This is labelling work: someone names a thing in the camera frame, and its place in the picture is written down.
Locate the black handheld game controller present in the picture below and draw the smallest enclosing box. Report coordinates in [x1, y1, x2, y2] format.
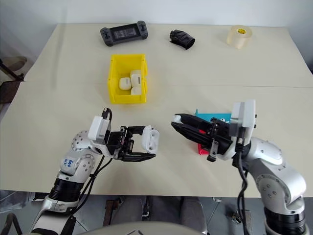
[99, 20, 150, 47]

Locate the yellow plastic bin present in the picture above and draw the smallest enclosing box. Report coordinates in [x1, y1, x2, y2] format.
[107, 53, 149, 105]

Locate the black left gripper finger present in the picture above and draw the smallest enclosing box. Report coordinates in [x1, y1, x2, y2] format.
[126, 125, 154, 138]
[119, 151, 157, 163]

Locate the clear tape roll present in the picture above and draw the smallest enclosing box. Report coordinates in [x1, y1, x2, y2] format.
[225, 24, 253, 50]

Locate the grey rounded robot torso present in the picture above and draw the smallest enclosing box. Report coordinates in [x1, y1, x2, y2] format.
[84, 215, 211, 235]

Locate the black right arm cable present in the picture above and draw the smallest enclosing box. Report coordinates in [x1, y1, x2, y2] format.
[232, 137, 254, 235]

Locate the crumpled black wrap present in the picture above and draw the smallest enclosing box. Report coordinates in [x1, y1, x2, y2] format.
[169, 28, 197, 51]

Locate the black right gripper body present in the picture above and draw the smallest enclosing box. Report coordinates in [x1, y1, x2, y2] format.
[202, 117, 233, 163]

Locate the teal and red box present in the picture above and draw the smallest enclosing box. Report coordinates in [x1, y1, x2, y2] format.
[194, 108, 232, 157]

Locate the beige stool with black legs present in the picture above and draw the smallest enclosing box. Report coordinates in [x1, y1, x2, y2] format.
[0, 55, 28, 83]

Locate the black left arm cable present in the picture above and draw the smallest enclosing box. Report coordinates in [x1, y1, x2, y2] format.
[79, 107, 115, 197]

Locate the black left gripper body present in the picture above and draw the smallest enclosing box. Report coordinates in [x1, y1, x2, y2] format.
[104, 126, 135, 161]

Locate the brown table leg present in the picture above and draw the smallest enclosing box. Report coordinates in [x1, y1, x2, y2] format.
[103, 199, 116, 227]

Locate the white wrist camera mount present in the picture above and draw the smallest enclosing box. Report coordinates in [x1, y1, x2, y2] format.
[88, 116, 112, 148]
[224, 99, 258, 161]

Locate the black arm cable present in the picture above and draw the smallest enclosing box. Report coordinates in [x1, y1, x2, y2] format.
[232, 137, 254, 235]
[79, 107, 115, 197]

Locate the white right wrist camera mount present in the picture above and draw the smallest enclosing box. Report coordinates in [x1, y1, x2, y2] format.
[224, 99, 258, 161]

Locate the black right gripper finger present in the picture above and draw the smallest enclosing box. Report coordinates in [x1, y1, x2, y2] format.
[170, 121, 211, 148]
[173, 113, 214, 131]

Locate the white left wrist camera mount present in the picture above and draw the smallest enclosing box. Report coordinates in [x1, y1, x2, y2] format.
[88, 116, 112, 148]

